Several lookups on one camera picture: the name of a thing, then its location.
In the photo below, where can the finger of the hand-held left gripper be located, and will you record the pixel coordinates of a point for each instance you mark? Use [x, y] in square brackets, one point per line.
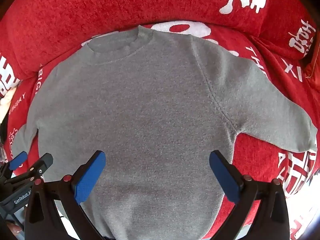
[41, 166]
[18, 161]

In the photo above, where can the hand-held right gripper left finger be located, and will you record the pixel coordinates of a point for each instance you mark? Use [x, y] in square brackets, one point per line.
[89, 177]

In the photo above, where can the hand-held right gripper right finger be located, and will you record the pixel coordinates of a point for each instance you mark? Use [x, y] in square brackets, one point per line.
[225, 177]

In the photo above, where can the grey sweater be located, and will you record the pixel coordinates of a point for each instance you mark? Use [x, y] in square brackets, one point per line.
[150, 105]

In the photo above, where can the red printed sofa seat cover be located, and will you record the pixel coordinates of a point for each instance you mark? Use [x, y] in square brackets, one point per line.
[262, 155]

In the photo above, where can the cream cloth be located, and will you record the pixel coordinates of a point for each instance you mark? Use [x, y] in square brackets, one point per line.
[5, 105]

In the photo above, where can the brown leather cushion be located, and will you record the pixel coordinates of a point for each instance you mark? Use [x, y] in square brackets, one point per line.
[313, 65]

